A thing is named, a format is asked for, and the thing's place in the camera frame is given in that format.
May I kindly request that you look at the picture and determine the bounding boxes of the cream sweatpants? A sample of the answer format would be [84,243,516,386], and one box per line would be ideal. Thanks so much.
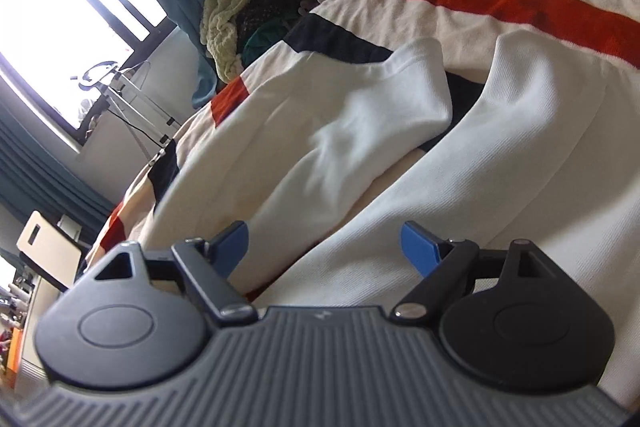
[150,31,640,413]

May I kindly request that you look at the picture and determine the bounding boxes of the white vanity desk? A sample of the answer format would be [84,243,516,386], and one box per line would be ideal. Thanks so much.
[15,274,58,373]

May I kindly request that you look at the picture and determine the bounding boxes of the yellow knit blanket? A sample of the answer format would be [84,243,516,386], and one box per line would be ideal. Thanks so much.
[200,0,256,82]

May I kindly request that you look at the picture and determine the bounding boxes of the teal garment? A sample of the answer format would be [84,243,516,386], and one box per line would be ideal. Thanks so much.
[242,19,296,68]

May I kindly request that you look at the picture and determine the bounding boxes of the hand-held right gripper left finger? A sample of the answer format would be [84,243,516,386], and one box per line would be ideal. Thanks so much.
[92,221,258,327]

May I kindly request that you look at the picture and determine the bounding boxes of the dark patterned garment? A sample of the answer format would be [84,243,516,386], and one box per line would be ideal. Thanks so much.
[235,0,321,42]

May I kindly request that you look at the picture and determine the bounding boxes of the row of cosmetic bottles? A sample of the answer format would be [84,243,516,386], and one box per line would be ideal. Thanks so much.
[0,277,31,353]

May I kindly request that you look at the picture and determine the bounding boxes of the dark framed window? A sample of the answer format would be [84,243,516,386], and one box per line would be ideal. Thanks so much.
[0,0,168,148]

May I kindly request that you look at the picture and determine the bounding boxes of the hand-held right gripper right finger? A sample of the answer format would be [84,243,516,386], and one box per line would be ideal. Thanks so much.
[392,221,551,322]

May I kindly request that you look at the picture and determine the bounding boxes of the white backed chair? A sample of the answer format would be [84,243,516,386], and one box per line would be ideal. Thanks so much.
[16,211,86,293]

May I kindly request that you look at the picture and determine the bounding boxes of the striped blanket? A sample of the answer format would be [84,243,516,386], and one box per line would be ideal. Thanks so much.
[82,0,640,268]

